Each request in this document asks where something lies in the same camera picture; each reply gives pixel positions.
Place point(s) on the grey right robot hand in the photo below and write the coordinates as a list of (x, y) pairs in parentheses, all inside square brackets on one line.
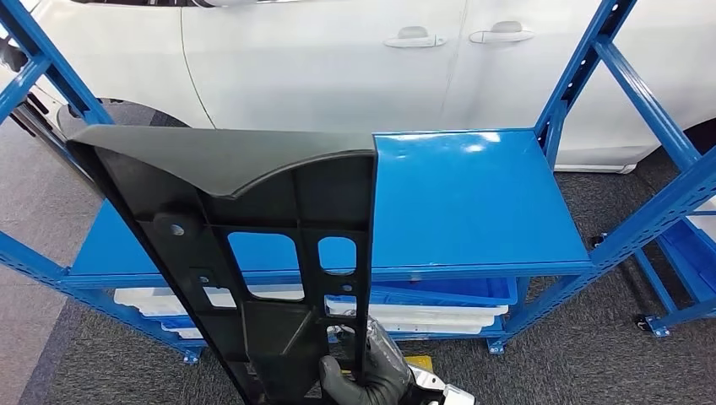
[(386, 380)]

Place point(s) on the black plastic frame part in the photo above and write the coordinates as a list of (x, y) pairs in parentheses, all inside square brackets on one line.
[(224, 162)]

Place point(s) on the blue metal shelf rack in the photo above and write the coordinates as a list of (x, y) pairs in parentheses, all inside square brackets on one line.
[(688, 251), (475, 212)]

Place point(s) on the white plastic tray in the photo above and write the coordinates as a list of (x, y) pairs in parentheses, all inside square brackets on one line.
[(187, 333), (436, 330), (145, 302), (436, 310), (436, 322)]

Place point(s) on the blue plastic tray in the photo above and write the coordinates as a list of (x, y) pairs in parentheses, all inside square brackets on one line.
[(176, 322), (447, 290)]

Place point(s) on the white car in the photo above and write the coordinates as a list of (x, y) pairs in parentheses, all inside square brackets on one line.
[(313, 72)]

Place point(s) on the white plastic bin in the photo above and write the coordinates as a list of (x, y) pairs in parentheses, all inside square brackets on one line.
[(707, 226)]

